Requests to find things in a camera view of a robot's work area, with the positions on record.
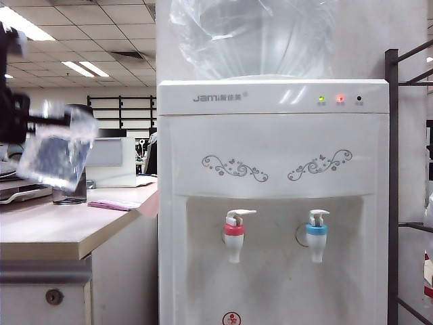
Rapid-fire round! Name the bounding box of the blue-collared white water tap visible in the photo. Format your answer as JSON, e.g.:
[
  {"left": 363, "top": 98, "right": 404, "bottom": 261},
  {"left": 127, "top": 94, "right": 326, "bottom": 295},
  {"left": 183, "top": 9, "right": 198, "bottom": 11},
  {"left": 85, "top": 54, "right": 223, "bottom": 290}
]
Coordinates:
[{"left": 305, "top": 209, "right": 331, "bottom": 264}]

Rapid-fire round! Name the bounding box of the clear plastic mug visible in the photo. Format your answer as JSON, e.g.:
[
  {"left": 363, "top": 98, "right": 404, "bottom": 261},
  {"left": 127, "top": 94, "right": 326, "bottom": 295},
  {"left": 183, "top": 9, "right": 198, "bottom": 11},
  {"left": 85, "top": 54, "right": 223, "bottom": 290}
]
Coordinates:
[{"left": 16, "top": 103, "right": 99, "bottom": 190}]

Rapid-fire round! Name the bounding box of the black thin monitor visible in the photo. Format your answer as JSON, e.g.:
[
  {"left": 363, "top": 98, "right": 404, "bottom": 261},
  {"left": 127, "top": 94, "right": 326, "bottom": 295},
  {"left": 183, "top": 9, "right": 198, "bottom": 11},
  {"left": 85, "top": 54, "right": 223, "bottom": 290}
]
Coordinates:
[{"left": 93, "top": 128, "right": 127, "bottom": 139}]

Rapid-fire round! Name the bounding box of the black chair headrest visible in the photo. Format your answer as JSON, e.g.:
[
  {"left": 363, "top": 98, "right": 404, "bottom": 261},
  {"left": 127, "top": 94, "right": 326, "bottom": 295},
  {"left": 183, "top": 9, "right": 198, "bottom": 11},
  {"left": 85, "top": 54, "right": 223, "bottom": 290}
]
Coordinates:
[{"left": 66, "top": 104, "right": 95, "bottom": 119}]

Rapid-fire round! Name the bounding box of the long fluorescent ceiling light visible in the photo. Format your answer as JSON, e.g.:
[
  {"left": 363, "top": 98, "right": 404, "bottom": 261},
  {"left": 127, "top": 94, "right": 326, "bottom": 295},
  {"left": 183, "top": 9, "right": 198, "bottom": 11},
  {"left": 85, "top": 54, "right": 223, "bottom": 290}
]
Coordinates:
[{"left": 0, "top": 6, "right": 57, "bottom": 41}]

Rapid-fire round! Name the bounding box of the ceiling air vent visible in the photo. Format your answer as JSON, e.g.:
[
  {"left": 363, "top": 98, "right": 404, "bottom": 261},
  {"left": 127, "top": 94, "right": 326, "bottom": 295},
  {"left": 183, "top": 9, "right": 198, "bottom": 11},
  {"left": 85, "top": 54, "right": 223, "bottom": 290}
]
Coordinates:
[{"left": 110, "top": 50, "right": 145, "bottom": 63}]

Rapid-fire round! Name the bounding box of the plastic-wrapped clear water jug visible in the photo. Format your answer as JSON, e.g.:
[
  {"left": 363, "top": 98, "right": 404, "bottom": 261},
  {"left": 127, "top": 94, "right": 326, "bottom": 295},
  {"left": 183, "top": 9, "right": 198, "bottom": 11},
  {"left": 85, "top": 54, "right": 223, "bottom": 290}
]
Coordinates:
[{"left": 168, "top": 0, "right": 339, "bottom": 81}]

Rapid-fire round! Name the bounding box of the white desk partition box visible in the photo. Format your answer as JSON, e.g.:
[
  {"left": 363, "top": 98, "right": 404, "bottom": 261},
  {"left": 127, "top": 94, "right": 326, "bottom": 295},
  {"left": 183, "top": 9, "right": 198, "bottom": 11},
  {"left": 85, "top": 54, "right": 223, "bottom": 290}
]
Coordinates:
[{"left": 86, "top": 137, "right": 137, "bottom": 188}]

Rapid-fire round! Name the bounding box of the round metal drawer lock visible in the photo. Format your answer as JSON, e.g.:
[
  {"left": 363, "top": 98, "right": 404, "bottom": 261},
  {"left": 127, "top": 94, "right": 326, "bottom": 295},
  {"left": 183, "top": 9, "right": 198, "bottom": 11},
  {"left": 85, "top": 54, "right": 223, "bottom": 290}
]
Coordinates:
[{"left": 45, "top": 288, "right": 64, "bottom": 305}]

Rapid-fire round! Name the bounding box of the white floor water dispenser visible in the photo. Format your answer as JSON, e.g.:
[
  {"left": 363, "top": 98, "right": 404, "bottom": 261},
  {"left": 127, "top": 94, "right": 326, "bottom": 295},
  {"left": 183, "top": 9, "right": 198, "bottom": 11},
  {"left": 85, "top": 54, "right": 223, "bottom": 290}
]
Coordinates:
[{"left": 157, "top": 78, "right": 390, "bottom": 325}]

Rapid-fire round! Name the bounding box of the black wall shelving frame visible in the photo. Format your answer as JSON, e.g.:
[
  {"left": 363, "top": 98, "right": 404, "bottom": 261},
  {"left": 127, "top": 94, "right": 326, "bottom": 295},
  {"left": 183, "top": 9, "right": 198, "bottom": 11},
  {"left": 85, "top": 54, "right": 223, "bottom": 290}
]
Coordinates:
[{"left": 86, "top": 95, "right": 158, "bottom": 129}]

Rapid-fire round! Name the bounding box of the white drawer cabinet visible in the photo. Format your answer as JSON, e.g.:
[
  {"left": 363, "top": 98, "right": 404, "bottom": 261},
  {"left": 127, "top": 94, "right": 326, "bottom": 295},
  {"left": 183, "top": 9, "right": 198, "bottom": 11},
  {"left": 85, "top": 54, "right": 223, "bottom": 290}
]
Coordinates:
[{"left": 0, "top": 257, "right": 93, "bottom": 325}]

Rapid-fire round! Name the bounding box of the dark office chair back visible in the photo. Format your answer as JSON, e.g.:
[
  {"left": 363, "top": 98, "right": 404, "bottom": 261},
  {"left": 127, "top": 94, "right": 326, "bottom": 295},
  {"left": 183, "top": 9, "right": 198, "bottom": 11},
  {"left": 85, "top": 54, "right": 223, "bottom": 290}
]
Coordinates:
[{"left": 145, "top": 130, "right": 158, "bottom": 175}]

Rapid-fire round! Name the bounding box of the twin tube ceiling light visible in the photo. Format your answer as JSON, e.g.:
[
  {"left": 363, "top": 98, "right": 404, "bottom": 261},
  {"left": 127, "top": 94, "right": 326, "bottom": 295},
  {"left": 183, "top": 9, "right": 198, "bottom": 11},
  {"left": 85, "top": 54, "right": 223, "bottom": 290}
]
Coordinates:
[{"left": 62, "top": 60, "right": 110, "bottom": 78}]

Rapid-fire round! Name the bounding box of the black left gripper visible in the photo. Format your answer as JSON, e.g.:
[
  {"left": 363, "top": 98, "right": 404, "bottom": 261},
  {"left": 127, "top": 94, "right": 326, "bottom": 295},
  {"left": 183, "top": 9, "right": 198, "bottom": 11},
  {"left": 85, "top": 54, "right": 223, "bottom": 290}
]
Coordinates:
[{"left": 0, "top": 93, "right": 73, "bottom": 144}]

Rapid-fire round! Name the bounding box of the dark grey water bottle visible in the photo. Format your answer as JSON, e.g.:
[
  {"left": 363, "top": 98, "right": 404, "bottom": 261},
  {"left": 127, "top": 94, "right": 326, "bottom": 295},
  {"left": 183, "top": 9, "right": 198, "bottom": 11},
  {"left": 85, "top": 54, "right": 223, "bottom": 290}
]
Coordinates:
[{"left": 52, "top": 171, "right": 88, "bottom": 206}]

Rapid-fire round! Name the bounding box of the pink paper pad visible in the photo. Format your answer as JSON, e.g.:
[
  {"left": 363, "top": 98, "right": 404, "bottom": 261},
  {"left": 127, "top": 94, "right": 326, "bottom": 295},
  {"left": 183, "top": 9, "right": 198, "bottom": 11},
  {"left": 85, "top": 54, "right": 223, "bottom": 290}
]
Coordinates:
[{"left": 87, "top": 199, "right": 141, "bottom": 211}]

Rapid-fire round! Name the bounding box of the red-collared white water tap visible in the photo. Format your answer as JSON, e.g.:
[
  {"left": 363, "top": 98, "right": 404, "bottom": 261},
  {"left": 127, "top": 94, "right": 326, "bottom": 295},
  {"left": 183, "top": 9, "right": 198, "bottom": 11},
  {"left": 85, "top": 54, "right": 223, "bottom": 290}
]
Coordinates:
[{"left": 223, "top": 209, "right": 257, "bottom": 264}]

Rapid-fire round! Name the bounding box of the red and white package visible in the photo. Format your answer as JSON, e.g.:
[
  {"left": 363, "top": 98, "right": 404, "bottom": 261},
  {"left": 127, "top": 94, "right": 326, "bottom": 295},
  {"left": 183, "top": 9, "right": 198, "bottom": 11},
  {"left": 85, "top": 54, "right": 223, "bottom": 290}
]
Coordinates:
[{"left": 423, "top": 250, "right": 433, "bottom": 299}]

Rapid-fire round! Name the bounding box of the dark metal shelving rack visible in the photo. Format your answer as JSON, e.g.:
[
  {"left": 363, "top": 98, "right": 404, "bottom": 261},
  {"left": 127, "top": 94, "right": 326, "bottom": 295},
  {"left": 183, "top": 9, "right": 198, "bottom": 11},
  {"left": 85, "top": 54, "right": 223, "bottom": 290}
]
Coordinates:
[{"left": 384, "top": 39, "right": 433, "bottom": 325}]

